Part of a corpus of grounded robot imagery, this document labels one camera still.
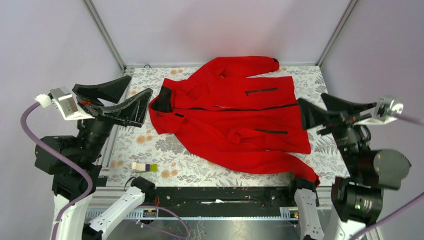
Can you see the multicoloured block row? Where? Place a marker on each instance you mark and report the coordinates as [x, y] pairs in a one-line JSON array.
[[143, 167]]

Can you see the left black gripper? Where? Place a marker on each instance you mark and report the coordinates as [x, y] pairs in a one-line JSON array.
[[133, 110]]

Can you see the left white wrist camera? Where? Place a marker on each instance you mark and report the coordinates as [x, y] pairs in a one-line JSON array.
[[64, 101]]

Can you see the floral patterned table mat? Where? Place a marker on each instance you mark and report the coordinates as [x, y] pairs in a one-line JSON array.
[[178, 168]]

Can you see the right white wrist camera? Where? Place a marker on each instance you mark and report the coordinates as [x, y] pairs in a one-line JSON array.
[[384, 112]]

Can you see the aluminium frame rail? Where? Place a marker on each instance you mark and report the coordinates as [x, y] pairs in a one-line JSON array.
[[148, 213]]

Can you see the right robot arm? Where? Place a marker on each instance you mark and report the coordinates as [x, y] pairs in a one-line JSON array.
[[357, 200]]

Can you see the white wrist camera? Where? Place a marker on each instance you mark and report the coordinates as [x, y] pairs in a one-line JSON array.
[[384, 112], [64, 101]]

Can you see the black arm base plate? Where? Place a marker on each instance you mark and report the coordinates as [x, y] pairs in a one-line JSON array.
[[223, 202]]

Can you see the red zip-up jacket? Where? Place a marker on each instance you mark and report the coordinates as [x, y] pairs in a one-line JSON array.
[[231, 113]]

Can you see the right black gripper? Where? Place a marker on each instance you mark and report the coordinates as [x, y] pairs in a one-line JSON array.
[[312, 115]]

